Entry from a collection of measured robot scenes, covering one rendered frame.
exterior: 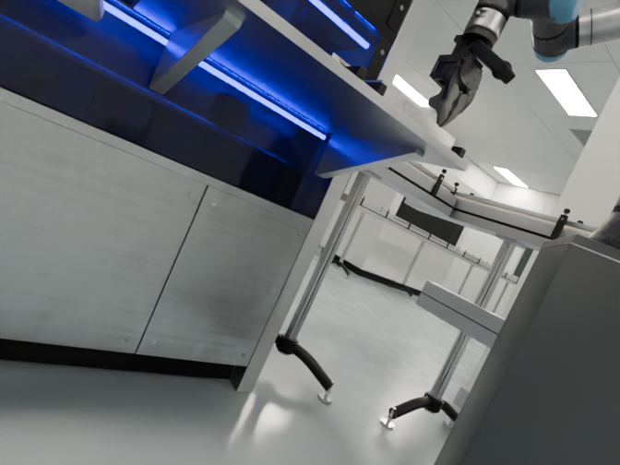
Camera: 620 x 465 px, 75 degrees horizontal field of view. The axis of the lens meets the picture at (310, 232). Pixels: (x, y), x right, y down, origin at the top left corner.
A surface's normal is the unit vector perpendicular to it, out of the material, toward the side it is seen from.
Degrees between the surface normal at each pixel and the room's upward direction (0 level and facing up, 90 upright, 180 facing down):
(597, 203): 90
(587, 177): 90
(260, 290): 90
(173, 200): 90
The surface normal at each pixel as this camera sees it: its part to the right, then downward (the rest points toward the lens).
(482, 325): -0.75, -0.29
